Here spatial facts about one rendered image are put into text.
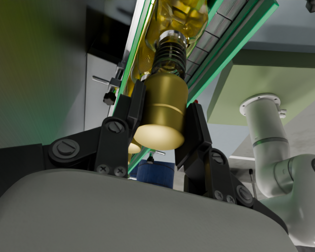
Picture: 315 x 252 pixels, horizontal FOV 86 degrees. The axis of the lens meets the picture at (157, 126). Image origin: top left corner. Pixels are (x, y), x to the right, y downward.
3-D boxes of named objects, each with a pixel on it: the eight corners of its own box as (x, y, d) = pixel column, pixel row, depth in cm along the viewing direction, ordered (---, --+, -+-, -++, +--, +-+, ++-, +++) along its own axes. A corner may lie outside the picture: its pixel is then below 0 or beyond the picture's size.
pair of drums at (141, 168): (129, 166, 375) (118, 212, 323) (134, 140, 269) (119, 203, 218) (162, 172, 383) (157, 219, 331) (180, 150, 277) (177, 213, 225)
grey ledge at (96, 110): (98, 33, 49) (84, 56, 43) (127, 46, 51) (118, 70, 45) (87, 151, 125) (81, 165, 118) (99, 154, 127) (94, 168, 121)
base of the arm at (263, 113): (297, 95, 55) (316, 138, 47) (273, 117, 65) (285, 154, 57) (249, 91, 55) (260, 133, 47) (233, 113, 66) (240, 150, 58)
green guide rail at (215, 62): (262, -18, 28) (274, 2, 23) (266, -15, 28) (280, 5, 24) (110, 186, 167) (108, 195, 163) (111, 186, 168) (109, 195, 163)
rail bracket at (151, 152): (153, 131, 72) (148, 160, 65) (168, 136, 74) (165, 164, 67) (150, 135, 76) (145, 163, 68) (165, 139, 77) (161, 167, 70)
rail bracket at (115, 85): (103, 51, 43) (84, 87, 36) (128, 62, 45) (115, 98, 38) (101, 63, 46) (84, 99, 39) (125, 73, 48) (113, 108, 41)
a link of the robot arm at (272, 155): (243, 148, 56) (253, 200, 48) (275, 130, 45) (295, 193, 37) (269, 153, 58) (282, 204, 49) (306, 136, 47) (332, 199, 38)
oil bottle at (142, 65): (158, -14, 30) (135, 57, 18) (186, 1, 32) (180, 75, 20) (148, 17, 35) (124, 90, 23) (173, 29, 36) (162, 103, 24)
